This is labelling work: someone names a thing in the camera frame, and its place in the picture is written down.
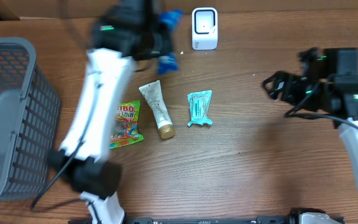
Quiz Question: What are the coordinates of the blue snack bar wrapper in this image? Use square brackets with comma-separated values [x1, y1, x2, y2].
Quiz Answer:
[158, 9, 183, 75]

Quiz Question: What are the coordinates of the teal tissue packet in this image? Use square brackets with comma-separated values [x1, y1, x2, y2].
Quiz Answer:
[187, 90, 213, 127]

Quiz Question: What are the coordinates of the green gummy candy bag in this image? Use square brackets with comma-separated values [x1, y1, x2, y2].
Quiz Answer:
[110, 100, 144, 149]

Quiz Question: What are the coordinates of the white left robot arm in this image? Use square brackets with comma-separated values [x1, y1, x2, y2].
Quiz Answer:
[48, 1, 182, 224]

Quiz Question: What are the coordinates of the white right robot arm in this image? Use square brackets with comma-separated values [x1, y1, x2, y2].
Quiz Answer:
[262, 47, 358, 192]

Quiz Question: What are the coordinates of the white barcode scanner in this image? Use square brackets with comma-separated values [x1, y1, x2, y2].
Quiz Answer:
[191, 7, 218, 50]

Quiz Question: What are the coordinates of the white tube gold cap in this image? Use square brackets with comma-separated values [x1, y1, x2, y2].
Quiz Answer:
[139, 80, 175, 139]

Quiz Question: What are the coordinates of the grey plastic basket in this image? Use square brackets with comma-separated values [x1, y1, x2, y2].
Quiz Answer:
[0, 37, 61, 201]

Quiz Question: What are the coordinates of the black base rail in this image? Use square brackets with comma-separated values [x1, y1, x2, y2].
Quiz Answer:
[68, 216, 344, 224]

